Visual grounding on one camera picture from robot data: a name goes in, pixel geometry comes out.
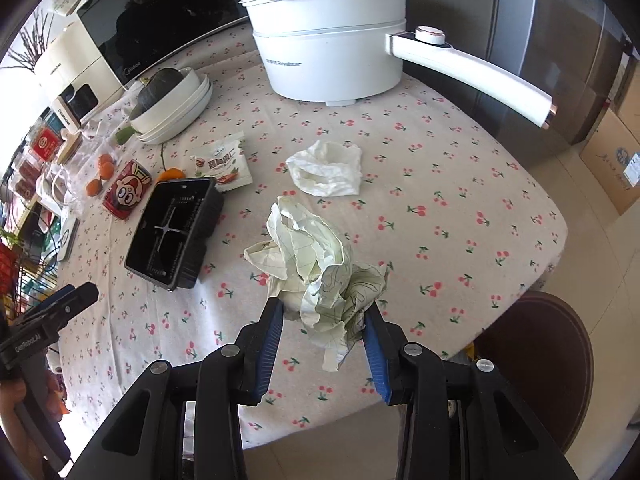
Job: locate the white electric pot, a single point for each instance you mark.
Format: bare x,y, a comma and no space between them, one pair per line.
325,60

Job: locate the brown plastic trash bin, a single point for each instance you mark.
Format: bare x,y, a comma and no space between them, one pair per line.
540,360

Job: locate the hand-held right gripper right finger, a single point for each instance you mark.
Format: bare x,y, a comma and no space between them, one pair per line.
377,360

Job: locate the cardboard box with sticker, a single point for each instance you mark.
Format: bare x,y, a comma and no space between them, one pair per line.
612,160

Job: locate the clear glass jug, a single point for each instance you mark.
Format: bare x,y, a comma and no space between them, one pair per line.
56,186

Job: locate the black microwave oven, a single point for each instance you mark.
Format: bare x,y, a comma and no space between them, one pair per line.
175,10

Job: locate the white flat device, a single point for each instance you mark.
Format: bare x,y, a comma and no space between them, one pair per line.
65,240

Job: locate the glass jar with wooden lid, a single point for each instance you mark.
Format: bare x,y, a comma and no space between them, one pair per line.
70,147

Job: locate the stack of white bowls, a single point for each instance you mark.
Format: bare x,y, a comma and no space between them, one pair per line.
200,105

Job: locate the red drink can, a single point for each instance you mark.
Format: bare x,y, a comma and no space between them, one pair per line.
127,190

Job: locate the dried bare branches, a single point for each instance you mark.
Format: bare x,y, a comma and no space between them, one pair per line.
30,55

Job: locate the green vegetable piece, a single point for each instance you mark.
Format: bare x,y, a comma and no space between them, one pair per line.
125,135

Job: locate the black plastic tray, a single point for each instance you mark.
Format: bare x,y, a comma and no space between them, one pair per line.
165,240

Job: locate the crumpled white tissue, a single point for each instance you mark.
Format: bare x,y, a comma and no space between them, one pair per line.
327,170

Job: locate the printed paper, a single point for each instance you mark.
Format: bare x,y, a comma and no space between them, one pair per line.
315,270

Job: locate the dark green pumpkin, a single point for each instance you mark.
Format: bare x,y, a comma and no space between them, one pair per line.
157,87

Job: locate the grey refrigerator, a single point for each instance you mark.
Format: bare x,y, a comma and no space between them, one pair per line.
525,35

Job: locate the cream air fryer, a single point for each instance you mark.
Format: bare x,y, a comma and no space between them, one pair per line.
75,70

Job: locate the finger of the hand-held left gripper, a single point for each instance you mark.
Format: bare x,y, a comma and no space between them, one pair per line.
40,305
75,300

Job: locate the white snack packet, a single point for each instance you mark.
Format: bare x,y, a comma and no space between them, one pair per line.
225,165

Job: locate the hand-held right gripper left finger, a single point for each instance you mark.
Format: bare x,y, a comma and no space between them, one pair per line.
267,355

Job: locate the cherry print tablecloth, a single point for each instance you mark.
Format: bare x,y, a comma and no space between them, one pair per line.
425,260

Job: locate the person's left hand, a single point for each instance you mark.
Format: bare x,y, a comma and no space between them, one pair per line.
17,396

